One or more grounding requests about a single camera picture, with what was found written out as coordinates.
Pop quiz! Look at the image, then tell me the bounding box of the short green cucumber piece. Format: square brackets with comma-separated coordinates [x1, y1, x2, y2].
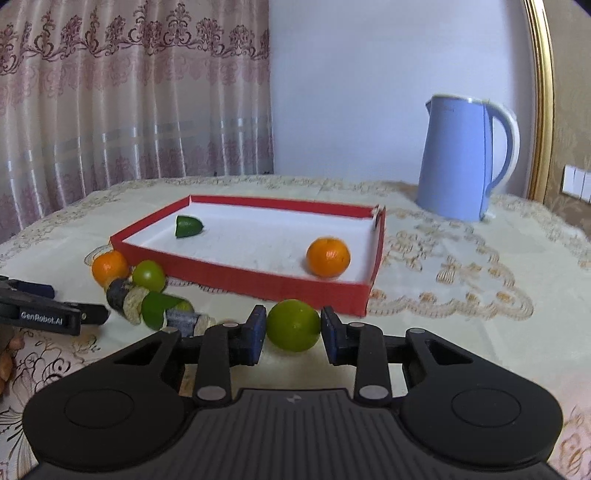
[174, 215, 206, 239]

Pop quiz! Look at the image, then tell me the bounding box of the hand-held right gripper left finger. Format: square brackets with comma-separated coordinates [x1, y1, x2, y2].
[107, 305, 269, 409]

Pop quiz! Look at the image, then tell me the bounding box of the dark round slotted piece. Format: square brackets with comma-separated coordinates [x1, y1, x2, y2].
[106, 278, 149, 325]

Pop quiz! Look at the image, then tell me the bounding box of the pink patterned curtain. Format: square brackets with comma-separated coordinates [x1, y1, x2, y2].
[0, 0, 276, 244]

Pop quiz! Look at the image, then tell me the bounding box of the large orange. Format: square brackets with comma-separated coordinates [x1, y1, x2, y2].
[306, 237, 352, 278]

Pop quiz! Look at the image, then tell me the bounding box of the large green cucumber piece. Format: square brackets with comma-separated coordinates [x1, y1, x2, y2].
[141, 292, 195, 331]

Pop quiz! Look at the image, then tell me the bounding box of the person's left hand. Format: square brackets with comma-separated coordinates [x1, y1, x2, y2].
[0, 332, 24, 398]

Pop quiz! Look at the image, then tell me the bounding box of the dark grey block piece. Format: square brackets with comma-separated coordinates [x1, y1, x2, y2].
[164, 310, 217, 340]

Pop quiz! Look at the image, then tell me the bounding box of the round green tomato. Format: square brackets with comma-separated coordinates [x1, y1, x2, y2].
[267, 299, 321, 354]
[132, 260, 167, 294]

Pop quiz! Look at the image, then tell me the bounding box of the blue electric kettle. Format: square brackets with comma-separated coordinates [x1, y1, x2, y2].
[416, 93, 521, 223]

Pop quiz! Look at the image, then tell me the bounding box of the gold frame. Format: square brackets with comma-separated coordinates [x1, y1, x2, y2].
[525, 0, 556, 202]

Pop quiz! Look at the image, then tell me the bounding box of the white wall switch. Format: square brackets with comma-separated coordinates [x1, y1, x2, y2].
[562, 164, 591, 205]

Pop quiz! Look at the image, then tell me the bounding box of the small orange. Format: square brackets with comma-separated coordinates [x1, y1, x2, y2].
[91, 250, 130, 288]

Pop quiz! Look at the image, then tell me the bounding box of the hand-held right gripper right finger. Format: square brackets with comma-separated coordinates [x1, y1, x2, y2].
[321, 305, 477, 408]

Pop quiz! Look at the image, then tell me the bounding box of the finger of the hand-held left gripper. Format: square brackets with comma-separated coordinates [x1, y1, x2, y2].
[69, 302, 110, 326]
[0, 276, 55, 300]

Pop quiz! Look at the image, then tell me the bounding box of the red cardboard box tray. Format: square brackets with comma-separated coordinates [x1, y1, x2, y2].
[110, 195, 387, 317]

